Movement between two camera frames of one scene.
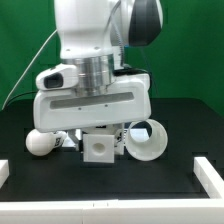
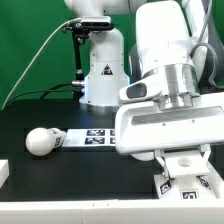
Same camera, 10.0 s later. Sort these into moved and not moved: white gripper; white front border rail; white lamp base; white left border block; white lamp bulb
Moved: white gripper; white lamp base
Not moved: white lamp bulb; white front border rail; white left border block
